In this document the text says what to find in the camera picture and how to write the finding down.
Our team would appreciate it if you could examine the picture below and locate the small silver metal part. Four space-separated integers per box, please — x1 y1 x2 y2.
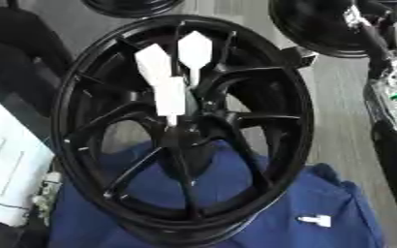
30 171 65 227

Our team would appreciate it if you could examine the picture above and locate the white flat panel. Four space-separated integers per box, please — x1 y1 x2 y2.
0 88 58 228

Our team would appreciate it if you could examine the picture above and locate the black chair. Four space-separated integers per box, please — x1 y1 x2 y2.
0 6 76 117

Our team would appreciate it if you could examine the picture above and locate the black spoked wheel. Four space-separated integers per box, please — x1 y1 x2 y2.
49 14 316 248

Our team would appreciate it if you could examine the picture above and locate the black round wheel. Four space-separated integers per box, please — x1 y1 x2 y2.
79 0 187 19
266 0 381 59

